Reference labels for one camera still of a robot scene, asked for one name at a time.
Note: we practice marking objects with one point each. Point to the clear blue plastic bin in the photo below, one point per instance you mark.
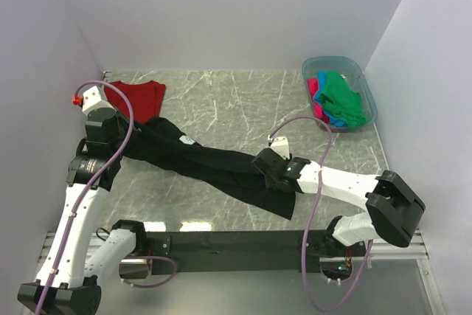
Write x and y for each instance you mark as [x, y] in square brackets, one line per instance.
[355, 79]

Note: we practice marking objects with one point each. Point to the green t shirt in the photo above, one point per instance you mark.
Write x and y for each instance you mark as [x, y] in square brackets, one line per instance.
[341, 102]

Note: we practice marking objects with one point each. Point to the folded red t shirt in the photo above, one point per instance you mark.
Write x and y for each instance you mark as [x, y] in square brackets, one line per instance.
[146, 98]

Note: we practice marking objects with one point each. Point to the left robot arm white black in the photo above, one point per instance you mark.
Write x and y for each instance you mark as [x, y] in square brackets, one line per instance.
[69, 281]

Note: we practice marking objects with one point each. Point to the blue t shirt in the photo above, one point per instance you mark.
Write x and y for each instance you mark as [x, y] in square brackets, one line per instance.
[320, 111]

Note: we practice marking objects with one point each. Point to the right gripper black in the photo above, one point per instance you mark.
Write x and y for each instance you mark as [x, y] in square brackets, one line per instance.
[269, 181]

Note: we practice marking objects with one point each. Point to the aluminium rail left edge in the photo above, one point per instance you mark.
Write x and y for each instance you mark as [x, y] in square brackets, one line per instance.
[96, 82]

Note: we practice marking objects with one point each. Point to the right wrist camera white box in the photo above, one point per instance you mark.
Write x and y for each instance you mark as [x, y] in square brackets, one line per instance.
[280, 145]

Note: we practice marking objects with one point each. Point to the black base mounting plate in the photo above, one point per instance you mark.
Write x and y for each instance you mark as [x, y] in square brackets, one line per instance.
[247, 251]

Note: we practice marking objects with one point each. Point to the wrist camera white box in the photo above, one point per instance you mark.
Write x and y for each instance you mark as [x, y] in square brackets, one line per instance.
[92, 99]
[280, 145]

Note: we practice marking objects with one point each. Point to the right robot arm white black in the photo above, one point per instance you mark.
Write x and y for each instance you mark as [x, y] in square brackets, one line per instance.
[391, 210]

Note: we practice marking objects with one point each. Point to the black t shirt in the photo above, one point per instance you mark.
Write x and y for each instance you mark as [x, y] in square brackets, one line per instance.
[162, 144]

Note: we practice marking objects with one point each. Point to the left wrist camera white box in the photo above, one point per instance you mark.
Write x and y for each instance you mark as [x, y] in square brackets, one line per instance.
[92, 99]

